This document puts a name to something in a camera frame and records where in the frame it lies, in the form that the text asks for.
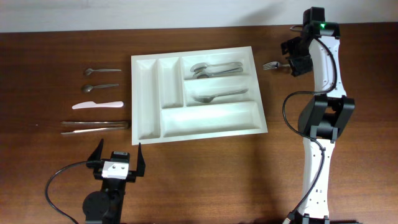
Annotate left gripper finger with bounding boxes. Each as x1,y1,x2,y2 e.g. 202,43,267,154
86,139,104,168
131,143,146,177

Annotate metal fork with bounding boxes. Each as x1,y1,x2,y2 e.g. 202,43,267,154
262,62,290,70
193,89,248,103

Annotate metal kitchen tongs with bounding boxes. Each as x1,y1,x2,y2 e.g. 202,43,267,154
61,121,130,135

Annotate large metal spoon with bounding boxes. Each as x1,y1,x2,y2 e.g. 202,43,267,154
190,62,243,72
193,67,243,79

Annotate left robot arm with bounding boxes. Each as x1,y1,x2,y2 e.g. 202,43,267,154
82,140,146,224

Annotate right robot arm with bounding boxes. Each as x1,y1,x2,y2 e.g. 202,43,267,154
281,7,355,223

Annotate white plastic knife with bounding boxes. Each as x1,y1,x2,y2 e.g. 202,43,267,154
72,101,124,110

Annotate small metal teaspoon lower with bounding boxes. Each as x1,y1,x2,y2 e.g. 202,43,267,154
81,84,118,93

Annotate small metal teaspoon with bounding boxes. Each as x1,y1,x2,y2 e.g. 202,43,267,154
81,84,118,93
83,68,121,77

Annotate white plastic cutlery tray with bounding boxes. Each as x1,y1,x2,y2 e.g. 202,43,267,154
131,46,268,145

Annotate small metal teaspoon upper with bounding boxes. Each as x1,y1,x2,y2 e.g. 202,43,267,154
83,68,121,77

